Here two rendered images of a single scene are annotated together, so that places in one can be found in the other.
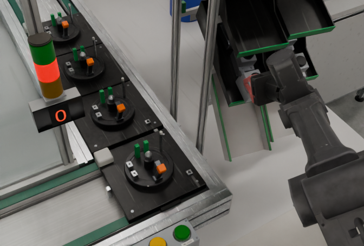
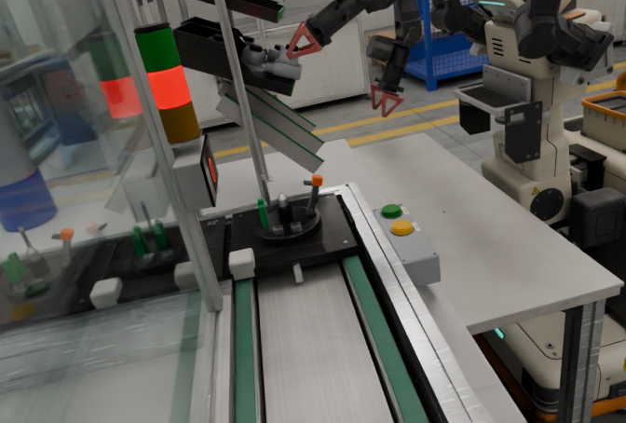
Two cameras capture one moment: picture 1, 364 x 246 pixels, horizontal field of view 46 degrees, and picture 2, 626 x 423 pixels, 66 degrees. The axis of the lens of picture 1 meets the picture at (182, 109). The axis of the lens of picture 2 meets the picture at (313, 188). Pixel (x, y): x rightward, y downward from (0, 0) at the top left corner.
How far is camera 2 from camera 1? 100 cm
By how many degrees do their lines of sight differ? 53
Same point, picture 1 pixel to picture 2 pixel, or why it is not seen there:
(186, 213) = (364, 209)
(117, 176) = (282, 252)
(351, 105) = not seen: hidden behind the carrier
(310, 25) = not seen: hidden behind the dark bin
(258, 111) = (283, 125)
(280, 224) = (387, 190)
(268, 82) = (319, 18)
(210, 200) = (356, 194)
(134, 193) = (318, 240)
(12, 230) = (301, 403)
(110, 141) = (216, 257)
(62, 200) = (275, 335)
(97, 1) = not seen: outside the picture
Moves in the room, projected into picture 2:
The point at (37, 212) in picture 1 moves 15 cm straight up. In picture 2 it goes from (280, 367) to (259, 288)
